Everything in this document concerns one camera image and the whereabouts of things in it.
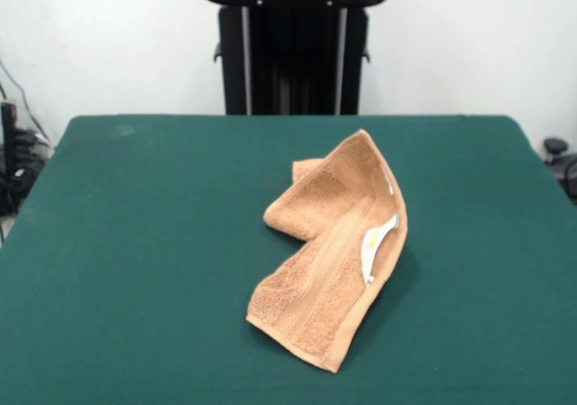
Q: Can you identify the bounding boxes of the tan terry towel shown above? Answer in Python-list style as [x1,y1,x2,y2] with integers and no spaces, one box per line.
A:
[245,128,409,374]

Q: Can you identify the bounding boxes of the black chair part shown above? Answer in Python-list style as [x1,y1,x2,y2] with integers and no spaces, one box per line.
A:
[542,137,577,201]

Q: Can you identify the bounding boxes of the dark green table cloth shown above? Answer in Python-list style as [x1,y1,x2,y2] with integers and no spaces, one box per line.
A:
[0,115,577,405]

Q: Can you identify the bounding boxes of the black upright box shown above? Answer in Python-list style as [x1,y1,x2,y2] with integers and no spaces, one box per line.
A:
[0,101,19,179]

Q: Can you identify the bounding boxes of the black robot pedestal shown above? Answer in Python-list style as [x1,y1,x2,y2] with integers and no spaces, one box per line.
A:
[212,4,371,116]

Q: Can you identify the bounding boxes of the thin wall cable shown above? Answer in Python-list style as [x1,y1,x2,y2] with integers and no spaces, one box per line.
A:
[0,57,51,143]

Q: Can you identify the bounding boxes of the black cable pile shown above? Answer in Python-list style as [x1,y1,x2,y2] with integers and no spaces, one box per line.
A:
[0,127,56,216]

